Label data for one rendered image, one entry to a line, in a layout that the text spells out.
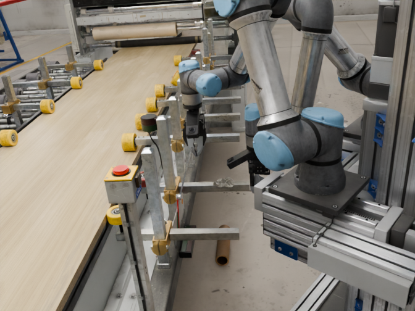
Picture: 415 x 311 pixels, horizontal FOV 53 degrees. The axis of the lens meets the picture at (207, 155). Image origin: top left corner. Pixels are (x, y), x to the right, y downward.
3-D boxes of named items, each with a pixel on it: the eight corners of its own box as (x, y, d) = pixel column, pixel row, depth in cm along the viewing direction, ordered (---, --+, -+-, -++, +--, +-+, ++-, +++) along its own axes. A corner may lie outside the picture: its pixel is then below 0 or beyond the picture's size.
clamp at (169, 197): (181, 186, 173) (180, 176, 171) (176, 204, 161) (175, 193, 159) (168, 186, 174) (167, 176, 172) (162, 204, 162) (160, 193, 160)
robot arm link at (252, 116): (271, 106, 148) (249, 110, 145) (272, 134, 152) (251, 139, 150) (260, 100, 154) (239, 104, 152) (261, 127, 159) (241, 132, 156)
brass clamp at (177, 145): (188, 139, 191) (187, 129, 189) (184, 152, 179) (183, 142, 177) (175, 140, 192) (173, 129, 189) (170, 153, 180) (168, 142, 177)
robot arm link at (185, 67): (184, 66, 142) (173, 62, 148) (188, 97, 146) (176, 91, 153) (204, 62, 145) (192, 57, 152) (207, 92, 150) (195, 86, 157)
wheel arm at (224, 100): (241, 101, 230) (240, 95, 228) (241, 103, 226) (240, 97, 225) (152, 105, 235) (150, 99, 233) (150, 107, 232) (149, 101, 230)
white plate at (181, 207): (185, 209, 179) (183, 189, 175) (176, 248, 156) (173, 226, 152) (184, 209, 179) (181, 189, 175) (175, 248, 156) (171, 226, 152)
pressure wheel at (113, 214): (126, 226, 154) (121, 200, 149) (138, 236, 149) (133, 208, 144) (107, 237, 150) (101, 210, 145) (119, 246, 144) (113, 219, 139)
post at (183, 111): (194, 166, 217) (184, 77, 196) (193, 170, 214) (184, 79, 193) (187, 167, 218) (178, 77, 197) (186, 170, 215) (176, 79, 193)
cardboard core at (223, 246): (230, 224, 271) (228, 255, 245) (231, 234, 275) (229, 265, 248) (218, 224, 272) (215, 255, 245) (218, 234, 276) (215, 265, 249)
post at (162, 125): (180, 222, 173) (167, 113, 151) (179, 228, 169) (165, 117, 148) (172, 223, 173) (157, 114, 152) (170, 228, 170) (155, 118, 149)
